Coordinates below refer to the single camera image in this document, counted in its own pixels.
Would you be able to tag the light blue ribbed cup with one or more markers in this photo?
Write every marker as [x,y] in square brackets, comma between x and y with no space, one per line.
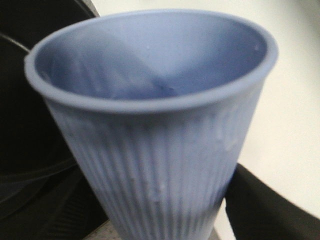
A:
[155,106]

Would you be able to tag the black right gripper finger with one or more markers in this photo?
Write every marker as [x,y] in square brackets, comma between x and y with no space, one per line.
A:
[256,212]

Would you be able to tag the black glass gas stove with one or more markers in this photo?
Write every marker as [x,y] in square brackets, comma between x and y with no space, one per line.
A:
[43,193]

